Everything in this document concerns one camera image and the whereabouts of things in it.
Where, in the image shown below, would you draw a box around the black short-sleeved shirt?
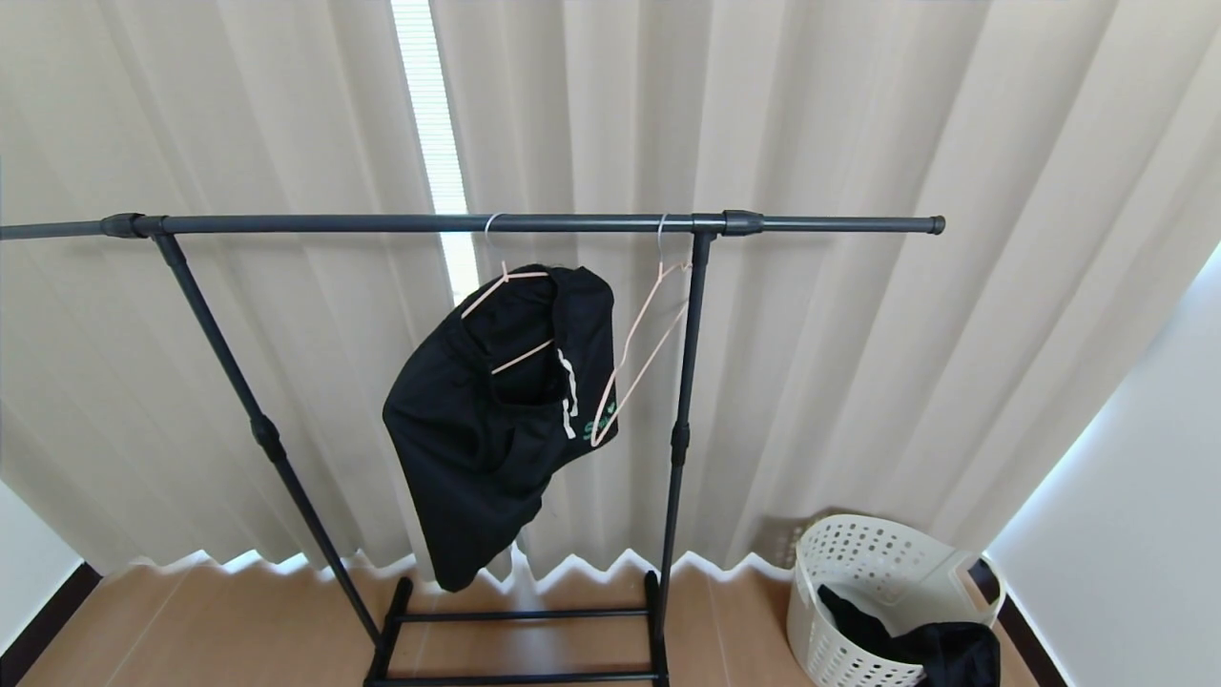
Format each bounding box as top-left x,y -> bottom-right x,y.
817,582 -> 1003,687

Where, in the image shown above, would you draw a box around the beige curtain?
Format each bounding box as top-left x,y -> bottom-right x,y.
0,0 -> 1221,585

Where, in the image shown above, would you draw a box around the pink clothes hanger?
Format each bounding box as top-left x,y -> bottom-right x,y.
461,212 -> 556,375
590,214 -> 693,448

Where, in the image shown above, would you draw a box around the black shorts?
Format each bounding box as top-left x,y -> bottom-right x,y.
382,264 -> 619,593

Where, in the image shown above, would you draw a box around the white laundry basket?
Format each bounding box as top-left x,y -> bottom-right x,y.
787,513 -> 1007,687

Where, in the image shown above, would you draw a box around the black clothes rack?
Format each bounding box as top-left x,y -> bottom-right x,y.
0,210 -> 947,687

